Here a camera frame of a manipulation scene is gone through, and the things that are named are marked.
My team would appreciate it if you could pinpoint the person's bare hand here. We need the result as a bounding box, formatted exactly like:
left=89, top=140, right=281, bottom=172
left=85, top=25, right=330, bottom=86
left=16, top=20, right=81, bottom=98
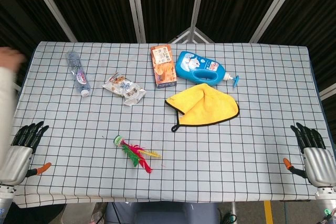
left=0, top=46, right=27, bottom=72

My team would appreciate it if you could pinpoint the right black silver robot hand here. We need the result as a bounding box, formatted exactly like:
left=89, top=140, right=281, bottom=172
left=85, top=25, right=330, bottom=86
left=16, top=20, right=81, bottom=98
left=282, top=122, right=336, bottom=188

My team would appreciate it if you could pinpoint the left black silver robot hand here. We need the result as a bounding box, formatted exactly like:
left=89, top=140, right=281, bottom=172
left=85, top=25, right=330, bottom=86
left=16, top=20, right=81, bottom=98
left=0, top=121, right=52, bottom=187

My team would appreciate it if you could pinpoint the colourful feather shuttlecock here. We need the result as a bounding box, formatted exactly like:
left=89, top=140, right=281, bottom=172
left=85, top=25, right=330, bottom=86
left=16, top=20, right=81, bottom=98
left=113, top=134, right=162, bottom=174

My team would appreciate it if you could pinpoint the person's white sleeved forearm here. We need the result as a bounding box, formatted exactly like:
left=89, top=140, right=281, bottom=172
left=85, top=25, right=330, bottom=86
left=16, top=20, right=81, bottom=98
left=0, top=66, right=17, bottom=172

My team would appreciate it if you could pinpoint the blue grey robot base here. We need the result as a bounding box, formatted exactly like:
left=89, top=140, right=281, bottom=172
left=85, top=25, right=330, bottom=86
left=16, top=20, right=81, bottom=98
left=104, top=201, right=219, bottom=224

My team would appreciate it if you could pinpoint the clear plastic water bottle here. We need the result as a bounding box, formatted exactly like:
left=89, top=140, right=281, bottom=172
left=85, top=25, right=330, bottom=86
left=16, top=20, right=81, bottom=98
left=65, top=50, right=92, bottom=98

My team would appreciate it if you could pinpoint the crumpled white snack bag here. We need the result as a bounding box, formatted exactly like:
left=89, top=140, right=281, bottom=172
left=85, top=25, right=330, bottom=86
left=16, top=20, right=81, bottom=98
left=101, top=73, right=147, bottom=106

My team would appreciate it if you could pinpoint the yellow cloth with black trim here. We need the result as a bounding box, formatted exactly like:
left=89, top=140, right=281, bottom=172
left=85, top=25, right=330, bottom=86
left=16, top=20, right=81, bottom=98
left=164, top=82, right=240, bottom=133

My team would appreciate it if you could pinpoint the checked white tablecloth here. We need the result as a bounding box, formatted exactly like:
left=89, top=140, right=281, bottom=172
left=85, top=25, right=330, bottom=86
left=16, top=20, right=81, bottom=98
left=12, top=41, right=335, bottom=209

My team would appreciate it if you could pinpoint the orange snack box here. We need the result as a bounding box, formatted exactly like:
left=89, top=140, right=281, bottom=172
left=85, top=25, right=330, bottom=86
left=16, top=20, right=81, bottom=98
left=150, top=45, right=177, bottom=89

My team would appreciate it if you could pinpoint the blue pump detergent bottle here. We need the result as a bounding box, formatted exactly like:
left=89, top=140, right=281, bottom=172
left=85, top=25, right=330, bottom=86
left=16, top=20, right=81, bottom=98
left=175, top=50, right=240, bottom=88

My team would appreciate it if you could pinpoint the white metal frame post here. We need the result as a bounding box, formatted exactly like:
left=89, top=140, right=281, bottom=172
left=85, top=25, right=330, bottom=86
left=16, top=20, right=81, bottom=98
left=25, top=0, right=78, bottom=43
left=123, top=0, right=146, bottom=44
left=248, top=0, right=300, bottom=44
left=188, top=0, right=207, bottom=43

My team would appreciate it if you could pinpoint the white triangular frame brace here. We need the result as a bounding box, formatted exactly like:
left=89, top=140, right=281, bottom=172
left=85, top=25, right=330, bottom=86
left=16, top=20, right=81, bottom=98
left=169, top=26, right=217, bottom=44

